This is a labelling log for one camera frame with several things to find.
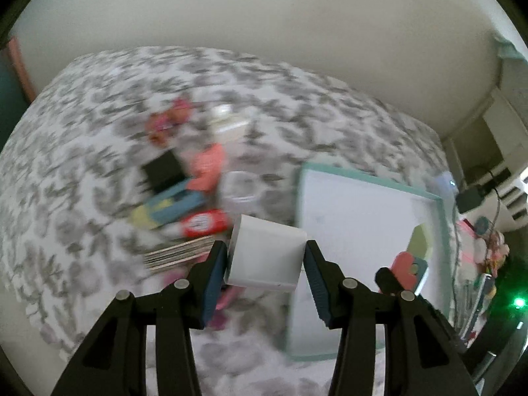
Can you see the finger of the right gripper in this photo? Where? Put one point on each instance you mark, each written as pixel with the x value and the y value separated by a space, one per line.
pixel 387 282

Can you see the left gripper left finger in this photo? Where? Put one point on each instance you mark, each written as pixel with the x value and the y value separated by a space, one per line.
pixel 112 357

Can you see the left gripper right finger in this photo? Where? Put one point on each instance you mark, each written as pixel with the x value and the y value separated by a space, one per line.
pixel 421 354

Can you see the pink toy glasses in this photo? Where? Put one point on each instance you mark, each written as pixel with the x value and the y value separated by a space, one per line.
pixel 410 271

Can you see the white cube charger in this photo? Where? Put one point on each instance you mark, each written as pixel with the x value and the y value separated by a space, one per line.
pixel 265 255

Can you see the black gold patterned hair clip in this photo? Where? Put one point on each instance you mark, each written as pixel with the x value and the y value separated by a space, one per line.
pixel 165 258

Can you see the magenta lighter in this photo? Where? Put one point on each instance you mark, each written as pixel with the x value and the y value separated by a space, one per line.
pixel 227 296

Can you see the red stain remover bottle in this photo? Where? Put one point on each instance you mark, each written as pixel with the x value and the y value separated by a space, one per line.
pixel 204 223

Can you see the white smart watch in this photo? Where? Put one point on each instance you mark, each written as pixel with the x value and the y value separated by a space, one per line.
pixel 238 193

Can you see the blue yellow box cutter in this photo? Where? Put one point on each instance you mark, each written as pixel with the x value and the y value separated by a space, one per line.
pixel 167 207

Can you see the coral plastic clip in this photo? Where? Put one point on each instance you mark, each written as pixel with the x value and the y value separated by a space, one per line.
pixel 206 168

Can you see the white plug with light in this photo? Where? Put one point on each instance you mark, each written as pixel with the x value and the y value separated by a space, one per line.
pixel 446 184

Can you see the white shelf unit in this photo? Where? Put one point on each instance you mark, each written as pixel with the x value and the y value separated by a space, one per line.
pixel 489 148

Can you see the grey floral bed cover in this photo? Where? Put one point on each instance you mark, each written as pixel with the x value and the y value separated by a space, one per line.
pixel 115 128

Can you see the black power adapter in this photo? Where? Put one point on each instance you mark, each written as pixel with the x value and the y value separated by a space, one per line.
pixel 163 172

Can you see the white plastic clip holder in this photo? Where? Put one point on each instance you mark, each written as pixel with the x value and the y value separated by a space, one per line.
pixel 226 125

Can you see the pink toy puppy figure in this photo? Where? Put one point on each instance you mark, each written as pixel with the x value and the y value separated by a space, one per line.
pixel 160 127

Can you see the black box with cable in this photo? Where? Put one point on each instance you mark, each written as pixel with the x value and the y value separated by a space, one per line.
pixel 470 198

